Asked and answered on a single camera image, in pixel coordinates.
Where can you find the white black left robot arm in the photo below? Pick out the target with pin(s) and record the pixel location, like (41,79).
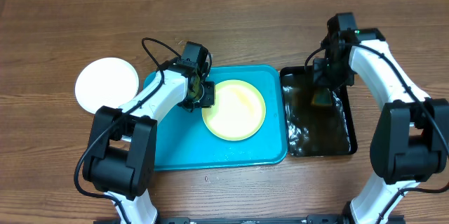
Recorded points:
(119,159)

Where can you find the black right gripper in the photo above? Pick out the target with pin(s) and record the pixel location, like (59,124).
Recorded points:
(321,79)

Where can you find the black water basin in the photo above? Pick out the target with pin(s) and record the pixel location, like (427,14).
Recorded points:
(315,130)

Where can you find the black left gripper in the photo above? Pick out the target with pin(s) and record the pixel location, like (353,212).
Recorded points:
(209,100)

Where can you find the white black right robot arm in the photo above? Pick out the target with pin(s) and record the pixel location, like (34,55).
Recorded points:
(410,142)

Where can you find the yellow plate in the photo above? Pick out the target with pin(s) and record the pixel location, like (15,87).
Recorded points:
(238,113)

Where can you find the teal plastic tray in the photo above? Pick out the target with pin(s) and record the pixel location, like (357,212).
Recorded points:
(183,141)

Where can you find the white pink plate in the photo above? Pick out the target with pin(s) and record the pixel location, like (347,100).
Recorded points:
(107,82)

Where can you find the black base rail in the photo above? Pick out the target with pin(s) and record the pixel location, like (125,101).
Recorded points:
(310,219)

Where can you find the green yellow sponge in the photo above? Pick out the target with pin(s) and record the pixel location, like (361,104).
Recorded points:
(322,97)

